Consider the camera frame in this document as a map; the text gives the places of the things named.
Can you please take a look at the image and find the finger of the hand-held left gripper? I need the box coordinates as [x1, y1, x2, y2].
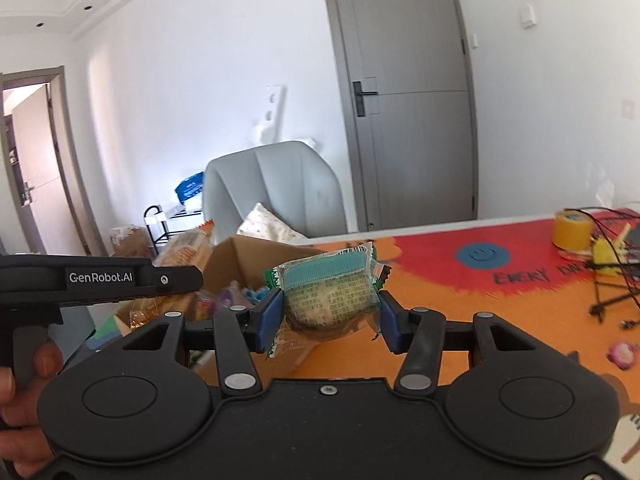
[150, 266, 205, 297]

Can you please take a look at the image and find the black wire basket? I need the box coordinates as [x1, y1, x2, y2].
[562, 207, 640, 327]

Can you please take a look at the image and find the person's left hand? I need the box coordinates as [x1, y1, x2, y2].
[0, 338, 64, 465]

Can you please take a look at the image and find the brown open door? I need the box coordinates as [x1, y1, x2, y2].
[0, 66, 87, 257]

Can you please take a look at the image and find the yellow toy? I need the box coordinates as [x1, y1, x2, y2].
[592, 224, 632, 276]

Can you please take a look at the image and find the small brown cardboard box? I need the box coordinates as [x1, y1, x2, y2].
[109, 225, 154, 259]

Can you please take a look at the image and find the purple and white long packet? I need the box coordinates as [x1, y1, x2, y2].
[219, 282, 251, 311]

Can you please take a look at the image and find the dotted white pillow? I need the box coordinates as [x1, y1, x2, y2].
[236, 203, 309, 242]

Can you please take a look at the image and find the pink purple snack packet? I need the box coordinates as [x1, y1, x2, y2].
[197, 292, 221, 321]

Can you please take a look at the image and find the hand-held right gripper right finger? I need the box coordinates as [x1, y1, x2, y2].
[378, 291, 538, 400]

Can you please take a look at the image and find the black door handle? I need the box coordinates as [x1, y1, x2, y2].
[352, 79, 380, 117]

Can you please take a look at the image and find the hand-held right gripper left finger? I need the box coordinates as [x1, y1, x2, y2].
[120, 289, 287, 400]

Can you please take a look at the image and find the grey door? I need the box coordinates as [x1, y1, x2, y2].
[319, 0, 479, 234]

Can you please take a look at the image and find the blue and white bag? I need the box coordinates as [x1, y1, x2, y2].
[173, 172, 205, 204]

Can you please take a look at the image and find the yellow tape roll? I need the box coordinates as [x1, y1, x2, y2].
[552, 211, 594, 251]

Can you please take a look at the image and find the black shoe rack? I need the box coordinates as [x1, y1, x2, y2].
[143, 203, 206, 256]

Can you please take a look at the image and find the pink small toy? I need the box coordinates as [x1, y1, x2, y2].
[607, 340, 636, 369]

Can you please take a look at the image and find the white foam board with holes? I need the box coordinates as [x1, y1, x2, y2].
[248, 83, 287, 146]

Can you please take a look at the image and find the green-topped cake packet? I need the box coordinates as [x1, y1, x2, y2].
[263, 242, 392, 359]

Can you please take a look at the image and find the colourful printed table mat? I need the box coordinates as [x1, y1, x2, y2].
[85, 207, 640, 480]

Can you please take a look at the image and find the grey chair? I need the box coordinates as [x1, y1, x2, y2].
[204, 140, 349, 241]

